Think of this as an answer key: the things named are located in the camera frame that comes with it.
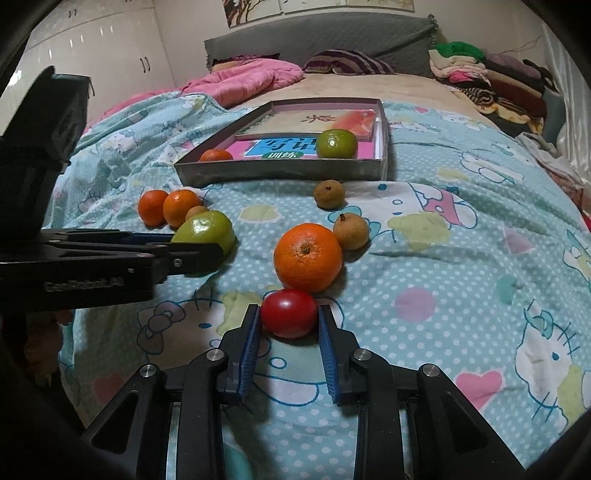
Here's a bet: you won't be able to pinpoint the turquoise cartoon printed blanket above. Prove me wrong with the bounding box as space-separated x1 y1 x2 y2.
44 90 589 468

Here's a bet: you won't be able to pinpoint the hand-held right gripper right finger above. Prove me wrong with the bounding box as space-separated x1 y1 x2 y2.
316 305 513 480

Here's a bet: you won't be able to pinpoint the striped pillow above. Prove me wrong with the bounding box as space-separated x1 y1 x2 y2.
302 48 398 77

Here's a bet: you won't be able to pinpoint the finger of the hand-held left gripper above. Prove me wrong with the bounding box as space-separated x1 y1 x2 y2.
41 229 175 246
28 241 225 283

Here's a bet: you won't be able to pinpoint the tree painting wall poster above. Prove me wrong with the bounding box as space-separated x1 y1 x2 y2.
222 0 416 24

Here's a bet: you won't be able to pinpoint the red tomato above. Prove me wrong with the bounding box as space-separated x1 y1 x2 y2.
261 288 319 340

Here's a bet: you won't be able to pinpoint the green jujube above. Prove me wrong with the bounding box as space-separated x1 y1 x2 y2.
171 210 236 258

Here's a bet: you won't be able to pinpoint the white crumpled cloth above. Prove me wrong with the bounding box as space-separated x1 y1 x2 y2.
517 131 578 172

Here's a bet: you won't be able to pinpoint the grey headboard cover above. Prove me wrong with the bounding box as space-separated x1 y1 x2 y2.
203 14 439 77

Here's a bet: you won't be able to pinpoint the grey shallow cardboard box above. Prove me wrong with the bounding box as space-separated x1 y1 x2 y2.
173 98 391 188

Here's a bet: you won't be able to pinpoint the green citrus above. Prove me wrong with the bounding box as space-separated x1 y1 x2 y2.
315 129 358 160

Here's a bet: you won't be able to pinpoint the pink quilt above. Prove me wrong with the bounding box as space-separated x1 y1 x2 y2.
85 58 305 134

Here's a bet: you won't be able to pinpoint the pile of folded clothes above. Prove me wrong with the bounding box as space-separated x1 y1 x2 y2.
427 41 555 139

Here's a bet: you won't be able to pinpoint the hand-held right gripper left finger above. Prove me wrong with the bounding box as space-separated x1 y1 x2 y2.
81 304 264 480

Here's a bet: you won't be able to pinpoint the white curtain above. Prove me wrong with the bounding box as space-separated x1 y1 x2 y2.
540 21 591 208

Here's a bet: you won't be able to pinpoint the beige and orange book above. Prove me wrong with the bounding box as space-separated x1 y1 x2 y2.
236 108 378 141

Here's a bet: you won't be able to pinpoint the beige bed sheet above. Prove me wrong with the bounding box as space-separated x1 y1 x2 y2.
231 71 499 125

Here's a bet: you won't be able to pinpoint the white wardrobe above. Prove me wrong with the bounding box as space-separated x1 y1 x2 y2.
14 0 176 121

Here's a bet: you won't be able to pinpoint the large orange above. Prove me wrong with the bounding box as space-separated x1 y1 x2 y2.
273 222 344 294

